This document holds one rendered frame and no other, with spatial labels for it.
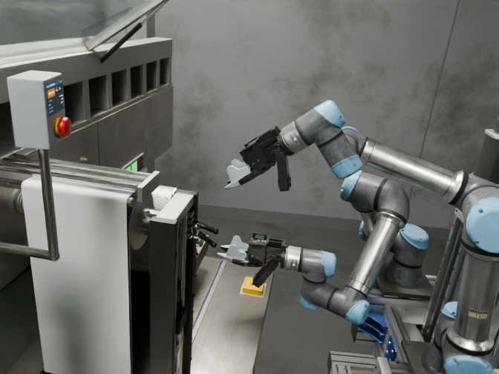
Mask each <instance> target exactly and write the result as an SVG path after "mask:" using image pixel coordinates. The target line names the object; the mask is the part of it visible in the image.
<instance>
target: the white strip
mask: <svg viewBox="0 0 499 374"><path fill-rule="evenodd" d="M0 186H1V187H5V188H14V189H19V190H22V199H23V205H24V211H25V222H26V228H27V239H28V246H29V247H33V248H37V249H46V250H48V239H47V232H46V225H45V212H44V204H43V197H42V184H41V180H32V179H27V180H25V181H22V180H13V179H8V178H3V177H0ZM130 196H131V194H123V193H118V192H112V191H103V190H99V189H93V188H84V187H79V186H70V185H65V184H60V183H53V197H54V205H55V212H56V227H57V235H58V244H59V253H60V258H59V259H58V261H51V260H45V259H40V258H36V257H30V263H31V269H32V275H33V286H34V292H35V299H36V310H37V316H38V322H39V333H40V339H41V345H42V357H43V363H44V368H45V370H42V371H41V372H40V373H42V374H131V356H130V327H129V298H128V241H127V212H126V206H128V207H134V203H135V199H134V198H133V197H130Z"/></svg>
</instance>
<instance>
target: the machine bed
mask: <svg viewBox="0 0 499 374"><path fill-rule="evenodd" d="M222 260H223V261H227V262H226V265H225V267H224V270H223V272H222V274H221V277H220V280H219V281H218V285H217V286H216V289H215V291H214V294H213V296H212V299H211V301H210V303H209V306H208V308H207V311H206V313H205V315H204V317H203V320H202V322H201V325H200V328H199V330H198V333H197V335H196V337H195V340H194V342H193V344H192V360H191V374H253V373H254V369H255V363H256V358H257V355H258V348H259V345H260V341H261V334H262V331H263V327H264V321H265V317H266V313H267V307H268V303H269V299H270V293H271V289H272V285H273V278H274V274H275V270H274V271H273V273H272V274H271V275H270V276H269V277H268V279H266V280H265V282H264V283H266V284H267V285H266V288H265V291H264V297H263V298H258V297H254V296H249V295H242V294H240V292H241V288H242V285H243V282H244V280H245V278H246V277H249V278H253V277H254V276H255V274H256V273H258V271H259V270H260V269H261V268H262V266H261V267H245V266H239V265H237V264H234V263H232V262H229V261H228V260H224V259H219V258H214V257H206V256H204V258H203V260H202V262H201V264H200V266H199V268H198V270H197V277H195V291H194V294H195V296H194V308H195V311H194V313H193V324H194V322H195V319H196V317H197V315H198V313H199V311H200V308H201V306H202V304H203V301H204V299H205V297H206V294H207V292H208V290H209V288H210V285H211V283H212V281H213V278H214V276H215V274H216V272H217V270H218V267H219V265H220V263H221V261H222ZM131 327H132V359H133V374H150V318H149V317H145V316H141V315H133V314H131ZM42 370H45V368H44V363H43V357H42V345H41V339H40V334H39V335H38V337H37V338H36V339H35V340H34V341H33V342H32V343H31V345H30V346H29V347H28V348H27V349H26V350H25V351H24V352H23V353H22V354H21V355H20V356H19V357H18V358H17V360H16V361H15V362H14V363H13V364H12V365H11V366H10V368H9V369H8V370H7V371H6V372H5V373H4V374H42V373H40V372H41V371H42Z"/></svg>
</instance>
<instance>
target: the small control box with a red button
mask: <svg viewBox="0 0 499 374"><path fill-rule="evenodd" d="M7 86H8V92H9V98H10V109H11V115H12V121H13V133H14V138H15V144H16V147H18V148H36V149H46V150H49V149H51V148H52V147H54V146H55V145H56V144H58V143H59V142H61V141H62V140H63V139H64V138H66V137H69V136H70V135H71V129H72V124H71V120H70V119H69V118H67V117H65V100H64V90H63V81H62V74H61V73H55V72H46V71H37V70H29V71H27V72H24V73H20V74H17V75H14V76H10V77H8V78H7Z"/></svg>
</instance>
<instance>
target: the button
mask: <svg viewBox="0 0 499 374"><path fill-rule="evenodd" d="M252 279H253V278H249V277H246V278H245V281H244V285H243V288H242V292H243V293H247V294H251V295H259V296H262V292H263V289H264V283H263V285H261V286H260V287H259V288H257V287H256V286H254V285H252V282H253V280H252Z"/></svg>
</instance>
